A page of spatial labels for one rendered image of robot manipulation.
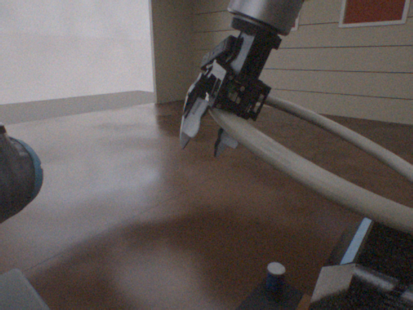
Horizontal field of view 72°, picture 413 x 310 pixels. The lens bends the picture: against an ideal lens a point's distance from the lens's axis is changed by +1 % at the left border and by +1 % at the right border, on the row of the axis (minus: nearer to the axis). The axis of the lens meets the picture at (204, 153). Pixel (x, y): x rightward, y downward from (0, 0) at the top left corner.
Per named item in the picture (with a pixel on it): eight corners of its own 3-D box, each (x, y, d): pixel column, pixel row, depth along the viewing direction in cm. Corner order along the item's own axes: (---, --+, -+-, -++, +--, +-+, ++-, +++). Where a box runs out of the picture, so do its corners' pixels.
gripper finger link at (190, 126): (171, 155, 42) (206, 104, 39) (166, 137, 47) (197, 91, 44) (188, 163, 43) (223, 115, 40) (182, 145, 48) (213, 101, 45)
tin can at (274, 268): (273, 276, 175) (274, 259, 171) (286, 286, 168) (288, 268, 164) (262, 284, 169) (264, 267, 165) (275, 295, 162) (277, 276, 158)
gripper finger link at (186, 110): (176, 113, 43) (209, 64, 41) (175, 110, 45) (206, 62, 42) (201, 127, 45) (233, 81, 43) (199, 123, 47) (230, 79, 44)
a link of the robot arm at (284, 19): (230, -24, 39) (286, 4, 42) (217, 13, 41) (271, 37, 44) (255, -27, 31) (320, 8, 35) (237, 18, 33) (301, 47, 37)
